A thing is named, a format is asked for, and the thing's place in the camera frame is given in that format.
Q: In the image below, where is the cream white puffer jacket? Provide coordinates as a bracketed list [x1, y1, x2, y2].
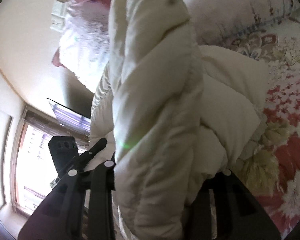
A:
[90, 0, 269, 239]

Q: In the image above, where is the dark framed mirror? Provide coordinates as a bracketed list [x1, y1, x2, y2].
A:
[47, 98, 91, 136]

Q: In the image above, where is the wooden framed window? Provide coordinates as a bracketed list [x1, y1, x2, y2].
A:
[11, 106, 89, 217]

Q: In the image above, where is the floral bed sheet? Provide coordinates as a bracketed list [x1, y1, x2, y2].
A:
[215, 9, 300, 239]

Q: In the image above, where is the pink blue rear pillow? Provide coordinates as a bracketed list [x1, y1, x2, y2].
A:
[52, 0, 111, 92]

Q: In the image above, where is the pink floral front pillow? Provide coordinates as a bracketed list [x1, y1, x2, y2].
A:
[184, 0, 300, 44]

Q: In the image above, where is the white wall switch panel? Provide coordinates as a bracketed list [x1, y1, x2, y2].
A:
[50, 0, 69, 33]

